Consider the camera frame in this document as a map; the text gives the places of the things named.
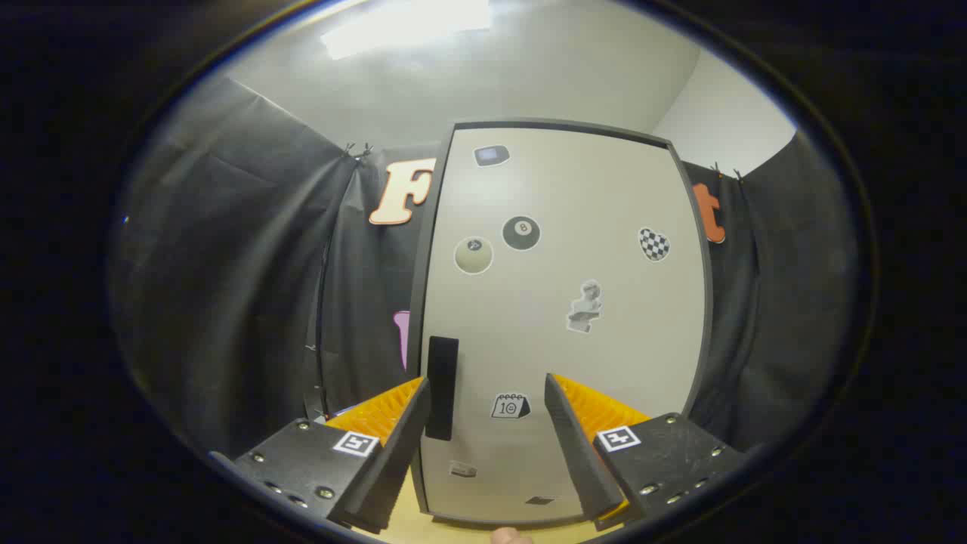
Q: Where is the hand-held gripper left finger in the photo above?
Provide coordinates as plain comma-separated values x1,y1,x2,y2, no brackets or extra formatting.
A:
210,376,433,534

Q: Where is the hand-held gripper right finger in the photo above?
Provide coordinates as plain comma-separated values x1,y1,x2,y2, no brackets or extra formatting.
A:
544,372,749,531

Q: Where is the black door handle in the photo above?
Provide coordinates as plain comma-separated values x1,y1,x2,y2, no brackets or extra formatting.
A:
425,335,460,442

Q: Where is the dark grey cabinet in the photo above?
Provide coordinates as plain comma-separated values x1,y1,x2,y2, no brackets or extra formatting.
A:
408,119,715,526

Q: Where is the black backdrop cloth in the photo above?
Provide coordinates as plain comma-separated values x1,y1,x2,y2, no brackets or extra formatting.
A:
113,76,862,454

